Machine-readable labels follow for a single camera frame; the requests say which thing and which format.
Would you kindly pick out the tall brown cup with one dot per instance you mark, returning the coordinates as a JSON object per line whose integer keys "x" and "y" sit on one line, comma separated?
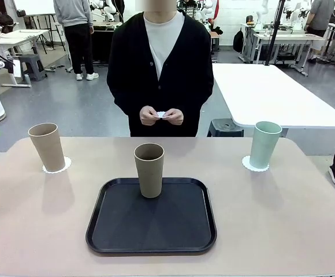
{"x": 47, "y": 150}
{"x": 150, "y": 179}

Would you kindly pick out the white scalloped coaster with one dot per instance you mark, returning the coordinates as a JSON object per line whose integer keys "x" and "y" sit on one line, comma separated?
{"x": 67, "y": 164}
{"x": 161, "y": 114}
{"x": 245, "y": 163}

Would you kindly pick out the pale green cup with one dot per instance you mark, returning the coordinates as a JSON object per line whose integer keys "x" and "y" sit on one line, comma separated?
{"x": 264, "y": 147}

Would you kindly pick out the person's left forearm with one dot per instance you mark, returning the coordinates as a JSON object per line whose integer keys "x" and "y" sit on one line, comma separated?
{"x": 195, "y": 104}

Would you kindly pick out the person's right forearm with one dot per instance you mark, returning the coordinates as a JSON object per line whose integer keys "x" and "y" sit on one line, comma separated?
{"x": 127, "y": 106}

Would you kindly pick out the person's right hand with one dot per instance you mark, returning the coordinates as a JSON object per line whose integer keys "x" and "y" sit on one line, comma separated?
{"x": 148, "y": 116}

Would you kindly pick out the person's left hand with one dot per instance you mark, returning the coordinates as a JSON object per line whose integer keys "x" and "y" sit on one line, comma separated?
{"x": 176, "y": 116}

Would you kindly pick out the small grey bottle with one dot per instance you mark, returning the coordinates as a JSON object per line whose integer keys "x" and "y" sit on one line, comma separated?
{"x": 27, "y": 79}

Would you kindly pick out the grey plastic stool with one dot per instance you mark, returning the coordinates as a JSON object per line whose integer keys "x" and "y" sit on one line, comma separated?
{"x": 30, "y": 59}

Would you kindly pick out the white desk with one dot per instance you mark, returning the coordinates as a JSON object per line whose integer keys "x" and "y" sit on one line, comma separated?
{"x": 17, "y": 34}

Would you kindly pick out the black bag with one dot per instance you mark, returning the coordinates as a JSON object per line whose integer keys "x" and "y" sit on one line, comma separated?
{"x": 3, "y": 20}

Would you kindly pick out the whiteboard on stand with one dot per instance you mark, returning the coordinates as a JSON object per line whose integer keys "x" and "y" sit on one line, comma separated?
{"x": 34, "y": 5}

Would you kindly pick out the bystander in grey sweatshirt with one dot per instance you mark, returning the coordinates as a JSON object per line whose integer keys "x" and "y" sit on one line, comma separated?
{"x": 75, "y": 17}

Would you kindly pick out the person in black cardigan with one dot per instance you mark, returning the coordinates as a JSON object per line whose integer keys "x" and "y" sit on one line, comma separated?
{"x": 133, "y": 72}

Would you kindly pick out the black plastic tray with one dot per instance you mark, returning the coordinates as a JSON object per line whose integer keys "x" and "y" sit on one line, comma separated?
{"x": 156, "y": 225}

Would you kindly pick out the black backpack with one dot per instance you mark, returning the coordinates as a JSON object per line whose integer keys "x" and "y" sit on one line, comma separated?
{"x": 238, "y": 41}

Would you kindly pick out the large white table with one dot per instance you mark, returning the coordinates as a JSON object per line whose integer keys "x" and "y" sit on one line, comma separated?
{"x": 271, "y": 92}

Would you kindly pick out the black tripod pole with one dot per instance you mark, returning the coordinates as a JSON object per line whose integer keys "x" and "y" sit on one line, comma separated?
{"x": 275, "y": 37}

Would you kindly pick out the long white workbench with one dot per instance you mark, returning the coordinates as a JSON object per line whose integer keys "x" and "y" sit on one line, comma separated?
{"x": 288, "y": 37}

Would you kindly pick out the bystander in grey t-shirt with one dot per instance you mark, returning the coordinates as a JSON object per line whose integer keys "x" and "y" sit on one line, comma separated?
{"x": 320, "y": 14}

